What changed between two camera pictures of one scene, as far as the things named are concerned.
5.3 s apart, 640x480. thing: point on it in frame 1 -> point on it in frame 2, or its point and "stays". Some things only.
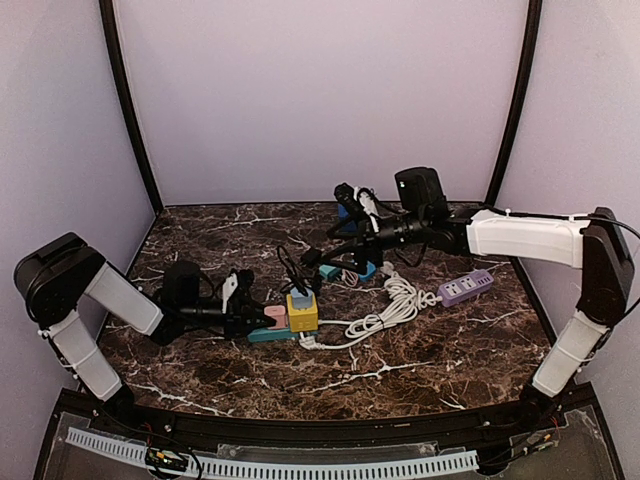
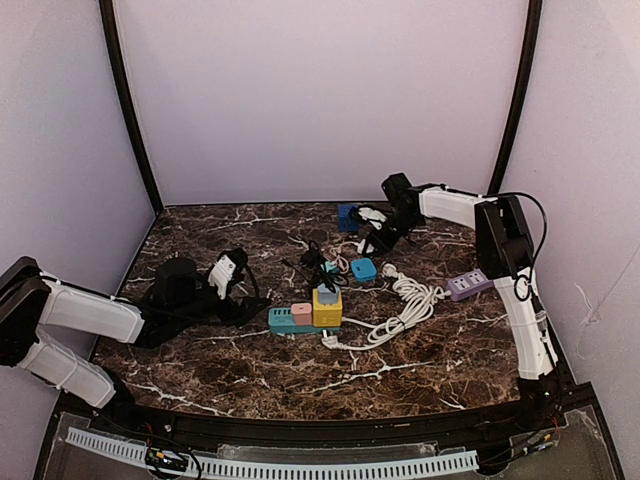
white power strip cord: (403, 306) -> (416, 314)
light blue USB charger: (301, 301) -> (325, 296)
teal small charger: (329, 271) stays
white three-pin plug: (309, 343) -> (332, 341)
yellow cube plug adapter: (302, 320) -> (327, 315)
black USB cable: (292, 270) -> (322, 277)
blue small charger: (370, 271) stays
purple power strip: (464, 287) stays
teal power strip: (271, 334) -> (280, 321)
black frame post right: (534, 27) stays
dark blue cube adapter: (342, 213) stays
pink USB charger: (279, 313) -> (302, 313)
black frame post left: (113, 53) stays
